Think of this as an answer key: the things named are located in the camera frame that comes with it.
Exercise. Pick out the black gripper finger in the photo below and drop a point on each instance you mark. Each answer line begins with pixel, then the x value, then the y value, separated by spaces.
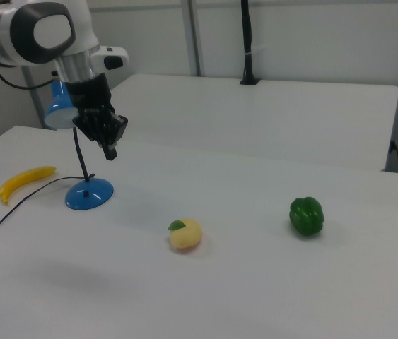
pixel 113 150
pixel 106 152

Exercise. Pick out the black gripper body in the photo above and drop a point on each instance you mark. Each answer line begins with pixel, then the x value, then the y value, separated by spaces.
pixel 94 109

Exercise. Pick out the blue desk lamp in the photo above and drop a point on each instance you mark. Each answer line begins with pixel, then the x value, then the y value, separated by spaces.
pixel 89 194

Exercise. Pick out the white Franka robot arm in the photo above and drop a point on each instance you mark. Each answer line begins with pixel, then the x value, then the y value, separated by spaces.
pixel 43 31

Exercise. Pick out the yellow toy banana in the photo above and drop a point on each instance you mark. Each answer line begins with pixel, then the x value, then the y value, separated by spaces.
pixel 22 181

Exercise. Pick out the yellow toy peach with leaf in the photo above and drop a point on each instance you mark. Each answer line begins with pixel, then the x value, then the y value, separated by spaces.
pixel 186 236

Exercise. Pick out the black pole with clamp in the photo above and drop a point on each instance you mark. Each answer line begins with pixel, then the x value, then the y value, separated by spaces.
pixel 247 42

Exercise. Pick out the green toy bell pepper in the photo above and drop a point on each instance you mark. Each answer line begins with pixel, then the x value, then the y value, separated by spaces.
pixel 306 217

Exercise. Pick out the grey partition post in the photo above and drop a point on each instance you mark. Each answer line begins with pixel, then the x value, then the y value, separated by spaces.
pixel 193 35
pixel 37 106

